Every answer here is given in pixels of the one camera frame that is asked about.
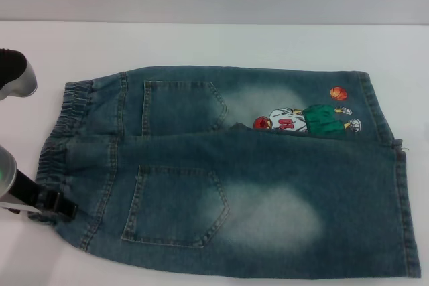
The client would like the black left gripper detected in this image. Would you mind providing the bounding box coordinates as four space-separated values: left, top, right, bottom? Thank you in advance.
7 168 79 222

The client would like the blue denim shorts basketball print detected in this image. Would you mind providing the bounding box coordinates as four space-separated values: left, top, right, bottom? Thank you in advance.
28 64 422 279

